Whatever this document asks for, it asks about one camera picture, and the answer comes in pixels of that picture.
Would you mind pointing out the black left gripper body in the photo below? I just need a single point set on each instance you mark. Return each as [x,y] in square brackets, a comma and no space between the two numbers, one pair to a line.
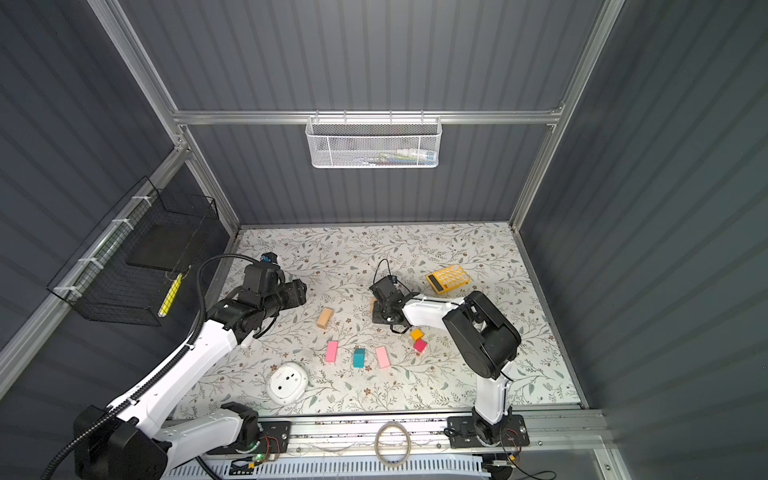
[288,297]

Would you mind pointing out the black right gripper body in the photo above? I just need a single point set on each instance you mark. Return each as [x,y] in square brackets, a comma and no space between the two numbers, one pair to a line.
[381,314]

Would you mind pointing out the arched natural wood block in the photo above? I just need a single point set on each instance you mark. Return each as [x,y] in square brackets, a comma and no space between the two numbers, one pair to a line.
[324,318]

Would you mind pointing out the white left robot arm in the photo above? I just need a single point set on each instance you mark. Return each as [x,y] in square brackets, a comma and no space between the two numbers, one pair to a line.
[128,438]

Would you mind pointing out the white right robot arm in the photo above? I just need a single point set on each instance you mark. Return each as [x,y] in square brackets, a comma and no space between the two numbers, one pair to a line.
[486,340]

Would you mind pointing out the magenta cube block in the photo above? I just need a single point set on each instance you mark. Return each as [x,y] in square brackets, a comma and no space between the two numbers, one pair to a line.
[420,345]

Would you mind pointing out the light pink wood block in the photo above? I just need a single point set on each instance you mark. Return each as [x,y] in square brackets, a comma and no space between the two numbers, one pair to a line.
[382,357]

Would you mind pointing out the teal wood block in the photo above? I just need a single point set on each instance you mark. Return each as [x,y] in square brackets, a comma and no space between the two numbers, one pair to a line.
[359,358]

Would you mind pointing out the dark pink rectangular block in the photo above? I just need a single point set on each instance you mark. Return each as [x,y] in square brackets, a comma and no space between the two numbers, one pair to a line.
[331,351]

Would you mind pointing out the yellow calculator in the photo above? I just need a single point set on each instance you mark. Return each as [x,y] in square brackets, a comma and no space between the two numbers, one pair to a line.
[448,279]

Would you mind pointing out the white round smart speaker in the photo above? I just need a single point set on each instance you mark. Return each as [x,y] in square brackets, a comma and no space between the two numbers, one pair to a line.
[287,384]

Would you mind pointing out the yellow green marker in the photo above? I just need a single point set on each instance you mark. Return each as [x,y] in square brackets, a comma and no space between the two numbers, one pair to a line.
[170,296]

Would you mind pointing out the roll of clear tape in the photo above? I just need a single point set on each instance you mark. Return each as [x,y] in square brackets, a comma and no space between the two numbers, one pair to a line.
[392,444]

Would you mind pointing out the black wire basket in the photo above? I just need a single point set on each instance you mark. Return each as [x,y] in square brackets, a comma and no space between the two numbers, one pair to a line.
[124,275]

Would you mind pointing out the white wire mesh basket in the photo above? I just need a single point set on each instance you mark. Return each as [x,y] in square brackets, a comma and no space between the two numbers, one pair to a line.
[370,145]

